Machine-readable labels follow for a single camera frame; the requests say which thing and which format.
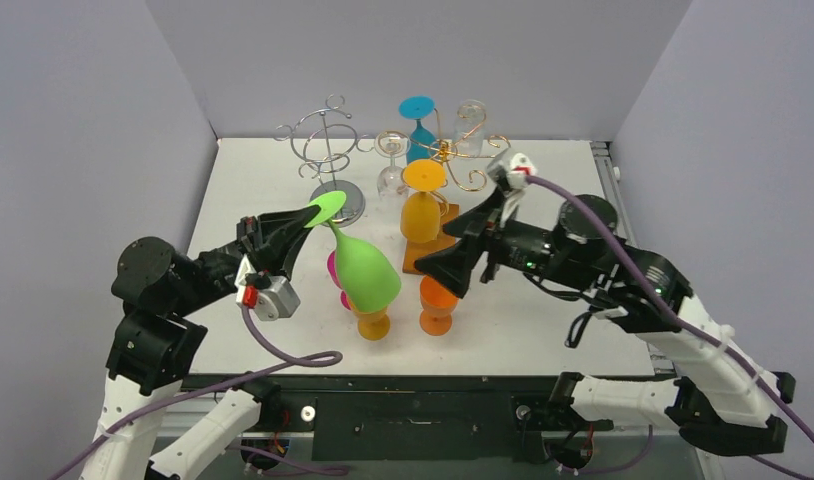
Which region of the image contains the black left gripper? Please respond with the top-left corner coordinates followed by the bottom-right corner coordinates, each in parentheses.
top-left (173, 202), bottom-right (324, 313)

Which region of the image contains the gold wire glass rack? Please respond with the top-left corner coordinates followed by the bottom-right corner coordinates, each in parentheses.
top-left (373, 96), bottom-right (509, 275)

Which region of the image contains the yellow wine glass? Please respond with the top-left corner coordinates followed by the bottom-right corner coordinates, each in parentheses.
top-left (400, 159), bottom-right (447, 244)
top-left (348, 300), bottom-right (391, 341)

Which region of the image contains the green plastic wine glass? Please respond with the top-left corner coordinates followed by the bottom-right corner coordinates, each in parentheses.
top-left (305, 191), bottom-right (402, 313)

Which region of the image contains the blue plastic wine glass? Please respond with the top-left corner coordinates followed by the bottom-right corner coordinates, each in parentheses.
top-left (398, 96), bottom-right (436, 164)

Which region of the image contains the clear patterned wine glass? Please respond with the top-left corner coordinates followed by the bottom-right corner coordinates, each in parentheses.
top-left (452, 100), bottom-right (487, 157)

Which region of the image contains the clear small wine glass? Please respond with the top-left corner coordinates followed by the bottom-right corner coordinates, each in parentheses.
top-left (374, 130), bottom-right (410, 201)

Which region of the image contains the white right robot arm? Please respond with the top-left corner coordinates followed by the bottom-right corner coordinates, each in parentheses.
top-left (415, 189), bottom-right (795, 457)

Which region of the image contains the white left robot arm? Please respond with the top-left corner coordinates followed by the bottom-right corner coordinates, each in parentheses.
top-left (81, 205), bottom-right (320, 479)

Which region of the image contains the pink plastic wine glass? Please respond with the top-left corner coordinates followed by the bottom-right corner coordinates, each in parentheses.
top-left (326, 250), bottom-right (351, 310)

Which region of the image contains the orange plastic wine glass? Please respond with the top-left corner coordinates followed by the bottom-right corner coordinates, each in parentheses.
top-left (419, 276), bottom-right (459, 336)

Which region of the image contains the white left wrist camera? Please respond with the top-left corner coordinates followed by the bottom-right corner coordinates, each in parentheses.
top-left (234, 256), bottom-right (301, 321)

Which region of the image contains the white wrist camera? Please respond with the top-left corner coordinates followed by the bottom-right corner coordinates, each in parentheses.
top-left (485, 148), bottom-right (538, 226)
top-left (234, 256), bottom-right (301, 321)

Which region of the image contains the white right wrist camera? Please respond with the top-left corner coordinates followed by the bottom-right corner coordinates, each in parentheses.
top-left (485, 148), bottom-right (538, 226)

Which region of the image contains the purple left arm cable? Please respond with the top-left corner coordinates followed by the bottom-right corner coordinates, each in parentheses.
top-left (45, 307), bottom-right (344, 480)

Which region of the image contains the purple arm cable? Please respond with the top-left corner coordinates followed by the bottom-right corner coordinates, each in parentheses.
top-left (526, 174), bottom-right (814, 465)
top-left (45, 307), bottom-right (344, 480)

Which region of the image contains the silver wire glass rack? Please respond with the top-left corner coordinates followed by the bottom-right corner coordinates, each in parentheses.
top-left (275, 94), bottom-right (371, 227)

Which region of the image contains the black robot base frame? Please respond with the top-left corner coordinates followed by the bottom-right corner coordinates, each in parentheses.
top-left (175, 372), bottom-right (680, 480)

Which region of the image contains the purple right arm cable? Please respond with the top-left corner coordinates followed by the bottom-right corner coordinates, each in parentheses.
top-left (526, 174), bottom-right (814, 465)

